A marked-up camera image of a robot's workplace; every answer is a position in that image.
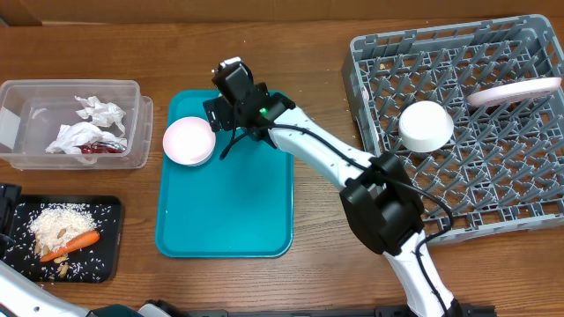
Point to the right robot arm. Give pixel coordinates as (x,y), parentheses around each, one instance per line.
(382,207)

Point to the orange carrot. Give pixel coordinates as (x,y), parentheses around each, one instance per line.
(84,240)

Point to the pink bowl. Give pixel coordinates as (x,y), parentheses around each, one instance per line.
(189,141)

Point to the teal serving tray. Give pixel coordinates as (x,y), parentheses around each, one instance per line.
(237,207)

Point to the black plastic tray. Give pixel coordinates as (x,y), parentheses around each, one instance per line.
(106,246)

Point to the red snack wrapper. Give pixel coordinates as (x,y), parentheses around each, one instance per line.
(102,147)

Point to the rice and food scraps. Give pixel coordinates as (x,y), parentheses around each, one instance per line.
(61,224)

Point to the large pink plate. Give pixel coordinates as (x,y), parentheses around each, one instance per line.
(515,92)

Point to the white small bowl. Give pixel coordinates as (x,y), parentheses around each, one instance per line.
(425,126)

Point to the grey plastic dishwasher rack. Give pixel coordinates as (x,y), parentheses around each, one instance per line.
(502,170)

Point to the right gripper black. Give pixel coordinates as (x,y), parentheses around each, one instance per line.
(231,104)

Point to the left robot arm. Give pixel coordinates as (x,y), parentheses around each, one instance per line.
(21,297)

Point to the white napkin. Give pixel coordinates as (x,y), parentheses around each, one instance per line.
(100,122)

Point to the clear plastic bin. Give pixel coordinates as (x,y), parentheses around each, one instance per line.
(35,110)

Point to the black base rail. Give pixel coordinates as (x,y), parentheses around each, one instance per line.
(308,313)

